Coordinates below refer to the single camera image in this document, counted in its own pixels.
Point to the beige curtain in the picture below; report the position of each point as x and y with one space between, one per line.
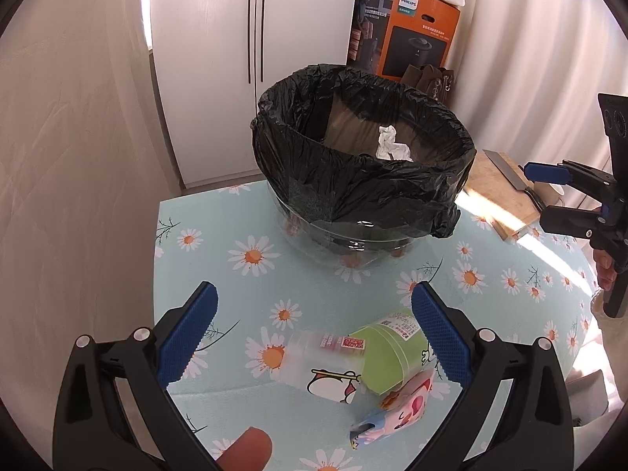
73 181

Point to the white curtain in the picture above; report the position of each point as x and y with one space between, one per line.
530 59

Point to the clear bin with black bag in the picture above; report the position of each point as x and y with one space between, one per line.
343 191

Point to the pink cartoon snack packet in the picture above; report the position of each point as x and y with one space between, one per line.
407 402

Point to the orange cardboard box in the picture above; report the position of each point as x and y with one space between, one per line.
417 34

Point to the white cabinet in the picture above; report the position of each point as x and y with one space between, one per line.
206 68

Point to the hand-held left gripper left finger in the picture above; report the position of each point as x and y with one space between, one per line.
191 328

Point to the wooden cutting board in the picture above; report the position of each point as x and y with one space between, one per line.
495 191

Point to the clear green-label plastic cup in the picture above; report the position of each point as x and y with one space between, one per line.
387 348

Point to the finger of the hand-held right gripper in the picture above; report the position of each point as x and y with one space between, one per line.
569 221
544 171

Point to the person's right hand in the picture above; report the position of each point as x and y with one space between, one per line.
604 270

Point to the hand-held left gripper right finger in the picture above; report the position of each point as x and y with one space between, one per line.
439 328

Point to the brown leather bag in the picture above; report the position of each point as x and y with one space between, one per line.
417 78
445 83

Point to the beige ceramic cup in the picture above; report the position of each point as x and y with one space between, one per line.
552 190

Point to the small white tissue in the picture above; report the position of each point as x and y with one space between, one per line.
392 144

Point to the blue daisy tablecloth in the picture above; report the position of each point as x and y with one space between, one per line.
235 284

